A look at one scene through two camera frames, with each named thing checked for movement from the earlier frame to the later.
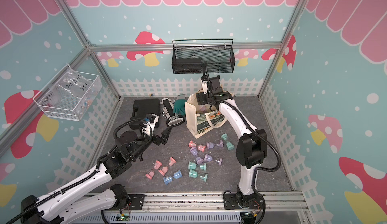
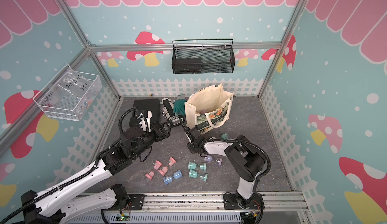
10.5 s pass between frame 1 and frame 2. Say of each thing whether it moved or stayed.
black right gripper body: moved
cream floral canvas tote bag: stayed
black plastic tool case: stayed
